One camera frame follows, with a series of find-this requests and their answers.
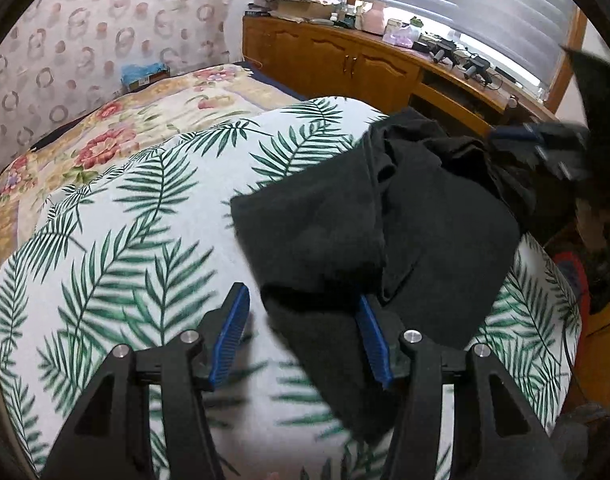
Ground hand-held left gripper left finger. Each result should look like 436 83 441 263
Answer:
40 282 252 480

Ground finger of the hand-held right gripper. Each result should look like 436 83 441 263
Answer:
489 122 586 148
522 142 593 182

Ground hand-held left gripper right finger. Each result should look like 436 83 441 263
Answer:
356 294 568 480

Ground black t-shirt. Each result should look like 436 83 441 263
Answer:
230 106 538 445

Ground dark cloth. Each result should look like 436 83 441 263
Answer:
560 45 610 311

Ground red bag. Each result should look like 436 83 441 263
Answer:
552 252 591 311

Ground purple plastic bag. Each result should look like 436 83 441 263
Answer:
382 25 421 51

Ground leaf printed cloth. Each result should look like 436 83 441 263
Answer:
0 96 583 480

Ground pink bottle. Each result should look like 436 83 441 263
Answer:
362 1 388 33

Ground wooden sideboard cabinet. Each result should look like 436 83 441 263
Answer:
242 12 561 138

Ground bed with leaf-print cover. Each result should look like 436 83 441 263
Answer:
0 62 311 281

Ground cardboard box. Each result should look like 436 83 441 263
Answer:
270 0 336 21

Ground blue packet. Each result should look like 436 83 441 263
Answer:
121 61 171 88

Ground circle patterned curtain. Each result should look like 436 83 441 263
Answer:
0 0 241 176

